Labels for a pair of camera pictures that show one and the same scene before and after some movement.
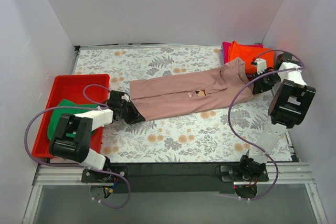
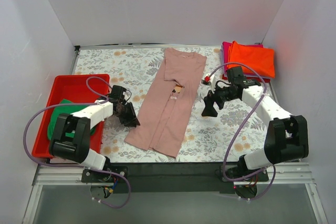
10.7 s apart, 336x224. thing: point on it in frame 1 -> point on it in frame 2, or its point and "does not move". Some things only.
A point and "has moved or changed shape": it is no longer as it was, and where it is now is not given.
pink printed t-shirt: [159, 96] has moved or changed shape
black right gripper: [261, 86] -> [213, 98]
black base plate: [180, 178] does not move
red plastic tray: [80, 89] does not move
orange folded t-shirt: [247, 53] does not move
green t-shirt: [56, 113] does not move
